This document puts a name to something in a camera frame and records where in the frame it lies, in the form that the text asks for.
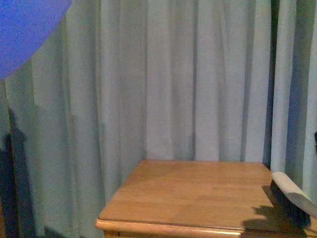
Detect beige hand brush black bristles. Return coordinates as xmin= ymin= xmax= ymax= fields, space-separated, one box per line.
xmin=270 ymin=172 xmax=317 ymax=228

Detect grey-green curtain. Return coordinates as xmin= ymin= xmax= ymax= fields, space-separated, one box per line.
xmin=0 ymin=0 xmax=317 ymax=238

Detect wooden nightstand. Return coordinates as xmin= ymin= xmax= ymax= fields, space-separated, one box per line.
xmin=95 ymin=160 xmax=317 ymax=238

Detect blue blurred object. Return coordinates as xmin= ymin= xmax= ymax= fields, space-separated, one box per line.
xmin=0 ymin=0 xmax=71 ymax=79

